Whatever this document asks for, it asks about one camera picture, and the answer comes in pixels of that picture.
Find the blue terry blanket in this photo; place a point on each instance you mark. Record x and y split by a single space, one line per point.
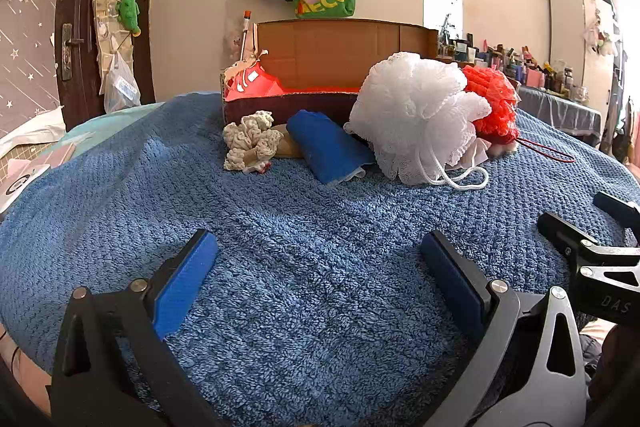
300 257

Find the grey cloth covered table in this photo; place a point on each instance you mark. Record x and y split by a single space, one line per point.
560 109

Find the light blue bedsheet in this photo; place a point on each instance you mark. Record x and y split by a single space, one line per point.
110 119

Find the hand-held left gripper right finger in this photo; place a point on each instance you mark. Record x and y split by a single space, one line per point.
450 277

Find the cream crochet scrunchie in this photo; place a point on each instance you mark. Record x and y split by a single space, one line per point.
252 137

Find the red tassel charm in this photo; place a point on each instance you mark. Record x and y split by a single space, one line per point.
300 2

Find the orange-tipped white stick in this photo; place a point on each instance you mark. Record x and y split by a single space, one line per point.
245 32

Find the brown cardboard box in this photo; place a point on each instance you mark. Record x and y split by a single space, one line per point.
325 52

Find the clear plastic bag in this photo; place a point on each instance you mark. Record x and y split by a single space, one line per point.
120 89

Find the white paper bag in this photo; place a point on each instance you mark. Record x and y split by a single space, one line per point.
35 127

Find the clear hanging door organizer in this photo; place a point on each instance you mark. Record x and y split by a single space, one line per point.
102 22

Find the tan soft cloth item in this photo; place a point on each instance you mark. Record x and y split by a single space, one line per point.
289 146

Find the green plush crocodile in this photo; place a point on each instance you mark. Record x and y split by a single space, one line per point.
128 11

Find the red mesh bath pouf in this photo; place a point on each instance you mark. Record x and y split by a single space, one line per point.
492 97

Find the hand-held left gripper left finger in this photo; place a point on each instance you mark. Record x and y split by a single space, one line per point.
185 277

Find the blue mesh bath cloth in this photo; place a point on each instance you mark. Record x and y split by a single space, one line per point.
325 147

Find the white hanging plush toy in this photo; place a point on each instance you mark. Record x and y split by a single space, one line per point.
602 37

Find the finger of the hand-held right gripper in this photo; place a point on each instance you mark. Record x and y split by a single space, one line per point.
617 207
562 232

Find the white refrigerator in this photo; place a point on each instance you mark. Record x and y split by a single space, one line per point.
567 32

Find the pink flat box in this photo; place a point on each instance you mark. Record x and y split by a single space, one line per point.
57 154

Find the white mesh bath pouf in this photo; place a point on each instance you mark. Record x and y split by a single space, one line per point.
415 117

